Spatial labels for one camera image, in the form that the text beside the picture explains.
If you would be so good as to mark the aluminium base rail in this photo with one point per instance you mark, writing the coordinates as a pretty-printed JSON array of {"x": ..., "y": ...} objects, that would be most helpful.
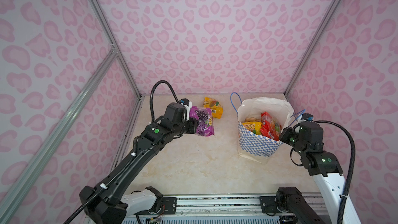
[{"x": 217, "y": 209}]

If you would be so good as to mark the purple snack bag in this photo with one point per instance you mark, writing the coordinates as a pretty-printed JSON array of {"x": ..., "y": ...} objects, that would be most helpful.
[{"x": 205, "y": 120}]

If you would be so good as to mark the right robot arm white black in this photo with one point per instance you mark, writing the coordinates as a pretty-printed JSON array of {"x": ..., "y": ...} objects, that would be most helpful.
[{"x": 334, "y": 185}]

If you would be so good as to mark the aluminium frame post right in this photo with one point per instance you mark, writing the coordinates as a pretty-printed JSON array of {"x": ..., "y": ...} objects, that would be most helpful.
[{"x": 325, "y": 21}]

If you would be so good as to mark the red fruit snack bag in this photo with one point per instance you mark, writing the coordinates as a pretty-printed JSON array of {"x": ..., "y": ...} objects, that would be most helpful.
[{"x": 270, "y": 127}]

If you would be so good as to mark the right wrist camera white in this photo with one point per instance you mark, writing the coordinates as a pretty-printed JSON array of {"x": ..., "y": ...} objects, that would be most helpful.
[{"x": 307, "y": 117}]

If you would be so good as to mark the aluminium frame rail left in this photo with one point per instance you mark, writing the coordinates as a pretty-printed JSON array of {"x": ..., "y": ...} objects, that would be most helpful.
[{"x": 104, "y": 23}]

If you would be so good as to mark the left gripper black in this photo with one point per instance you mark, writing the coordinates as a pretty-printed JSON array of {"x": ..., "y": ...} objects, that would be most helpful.
[{"x": 193, "y": 126}]

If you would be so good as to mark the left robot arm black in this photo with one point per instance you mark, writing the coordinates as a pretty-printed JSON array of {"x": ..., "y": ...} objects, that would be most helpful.
[{"x": 106, "y": 202}]

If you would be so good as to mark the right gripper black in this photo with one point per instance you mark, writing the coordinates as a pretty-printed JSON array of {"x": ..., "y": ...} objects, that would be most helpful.
[{"x": 284, "y": 134}]

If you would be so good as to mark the tan kraft snack pouch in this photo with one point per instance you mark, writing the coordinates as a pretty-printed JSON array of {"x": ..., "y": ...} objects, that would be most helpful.
[{"x": 251, "y": 120}]

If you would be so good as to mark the aluminium diagonal frame bar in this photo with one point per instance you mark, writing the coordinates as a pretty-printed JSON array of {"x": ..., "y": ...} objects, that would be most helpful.
[{"x": 31, "y": 173}]

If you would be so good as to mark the yellow snack bag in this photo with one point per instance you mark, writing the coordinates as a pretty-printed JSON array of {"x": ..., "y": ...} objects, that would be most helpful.
[
  {"x": 253, "y": 126},
  {"x": 215, "y": 107}
]

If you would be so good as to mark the blue checkered paper bag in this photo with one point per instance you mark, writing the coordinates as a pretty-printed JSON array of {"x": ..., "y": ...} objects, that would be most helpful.
[{"x": 257, "y": 147}]

